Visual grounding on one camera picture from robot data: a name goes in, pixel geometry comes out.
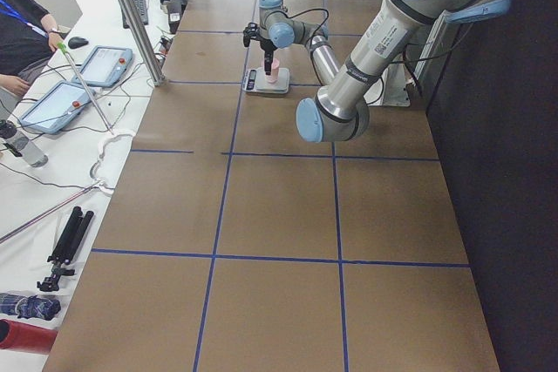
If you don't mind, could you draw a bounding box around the seated person black shirt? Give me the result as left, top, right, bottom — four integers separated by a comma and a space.
1, 0, 63, 98

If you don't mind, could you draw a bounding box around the pink plastic cup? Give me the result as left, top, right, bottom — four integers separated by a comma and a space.
264, 57, 280, 84

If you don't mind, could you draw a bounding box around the green handled reach grabber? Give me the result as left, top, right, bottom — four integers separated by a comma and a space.
57, 42, 113, 134

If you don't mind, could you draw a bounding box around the teach pendant tablet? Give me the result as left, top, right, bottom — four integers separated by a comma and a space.
79, 45, 133, 88
19, 81, 90, 134

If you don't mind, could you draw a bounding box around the clear water bottle black lid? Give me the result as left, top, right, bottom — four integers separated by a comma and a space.
1, 119, 48, 167

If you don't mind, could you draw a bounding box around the white digital kitchen scale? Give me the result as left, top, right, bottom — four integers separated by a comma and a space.
242, 67, 290, 96

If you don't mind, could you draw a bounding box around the black computer mouse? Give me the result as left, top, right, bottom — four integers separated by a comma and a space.
67, 37, 89, 50

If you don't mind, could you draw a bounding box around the far teach pendant tablet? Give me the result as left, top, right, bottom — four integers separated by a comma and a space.
79, 45, 133, 88

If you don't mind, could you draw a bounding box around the red cylinder bottle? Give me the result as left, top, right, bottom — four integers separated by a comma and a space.
1, 320, 58, 355

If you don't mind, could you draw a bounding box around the near teach pendant tablet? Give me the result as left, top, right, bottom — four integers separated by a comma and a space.
19, 81, 90, 134

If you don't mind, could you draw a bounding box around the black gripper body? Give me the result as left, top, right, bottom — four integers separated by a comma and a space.
242, 22, 277, 52

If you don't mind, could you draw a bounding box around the black folded tripod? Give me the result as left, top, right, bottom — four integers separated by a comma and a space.
37, 206, 94, 292

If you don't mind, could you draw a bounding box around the aluminium frame post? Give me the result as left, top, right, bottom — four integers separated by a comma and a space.
118, 0, 165, 86

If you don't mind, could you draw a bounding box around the black computer keyboard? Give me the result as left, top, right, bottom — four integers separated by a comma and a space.
133, 0, 149, 25

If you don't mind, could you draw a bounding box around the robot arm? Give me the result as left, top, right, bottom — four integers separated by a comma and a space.
243, 0, 512, 142

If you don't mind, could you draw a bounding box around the blue plaid folded umbrella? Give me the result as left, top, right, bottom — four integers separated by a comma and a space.
1, 293, 61, 321

